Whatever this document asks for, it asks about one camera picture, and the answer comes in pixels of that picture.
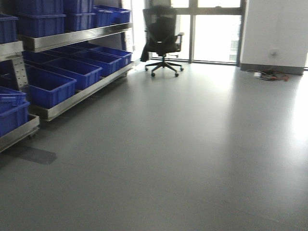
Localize black office chair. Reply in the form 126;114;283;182
140;6;184;77

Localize steel rack with bins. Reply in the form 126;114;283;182
0;0;134;153

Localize cables on floor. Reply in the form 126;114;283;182
245;68;289;82

